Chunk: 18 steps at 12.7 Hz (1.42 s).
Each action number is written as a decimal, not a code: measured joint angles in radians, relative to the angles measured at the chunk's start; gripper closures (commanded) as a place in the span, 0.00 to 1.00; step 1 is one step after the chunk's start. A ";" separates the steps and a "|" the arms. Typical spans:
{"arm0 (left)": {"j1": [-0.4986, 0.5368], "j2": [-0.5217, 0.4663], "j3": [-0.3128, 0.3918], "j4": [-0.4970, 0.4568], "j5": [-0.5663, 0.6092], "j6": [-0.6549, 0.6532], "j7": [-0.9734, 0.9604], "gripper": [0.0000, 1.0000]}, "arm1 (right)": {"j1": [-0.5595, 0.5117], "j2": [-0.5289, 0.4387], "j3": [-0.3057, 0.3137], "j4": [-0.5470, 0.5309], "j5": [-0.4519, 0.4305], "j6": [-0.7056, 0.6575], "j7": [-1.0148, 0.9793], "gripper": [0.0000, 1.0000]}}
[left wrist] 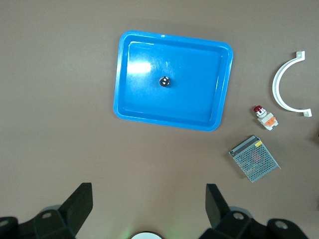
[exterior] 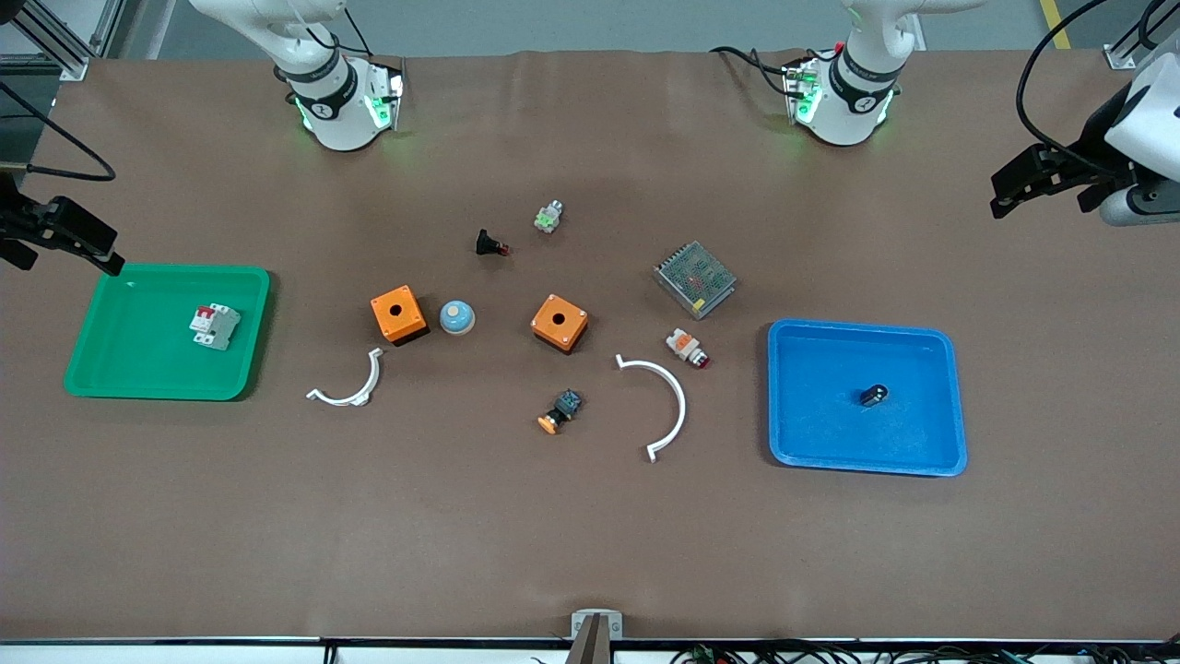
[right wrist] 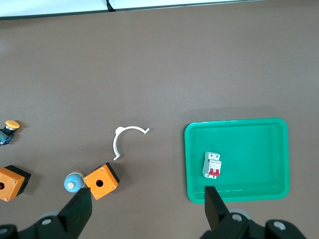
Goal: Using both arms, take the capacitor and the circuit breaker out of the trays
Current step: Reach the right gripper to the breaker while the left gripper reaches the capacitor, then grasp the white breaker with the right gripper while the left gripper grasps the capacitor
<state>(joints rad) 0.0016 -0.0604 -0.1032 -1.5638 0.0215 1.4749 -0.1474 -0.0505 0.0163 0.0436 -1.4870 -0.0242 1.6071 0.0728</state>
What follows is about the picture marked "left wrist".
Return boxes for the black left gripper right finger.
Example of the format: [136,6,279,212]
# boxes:
[199,183,309,239]

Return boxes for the red white push button switch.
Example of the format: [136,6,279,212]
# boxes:
[253,105,279,132]

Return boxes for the white curved pipe clamp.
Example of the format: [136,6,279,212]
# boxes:
[272,51,313,118]

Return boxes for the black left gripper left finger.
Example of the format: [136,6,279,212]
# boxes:
[0,182,94,239]

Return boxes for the blue plastic tray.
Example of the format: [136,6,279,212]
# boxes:
[113,30,234,132]

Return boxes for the perforated metal power supply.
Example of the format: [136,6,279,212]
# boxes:
[228,134,282,183]

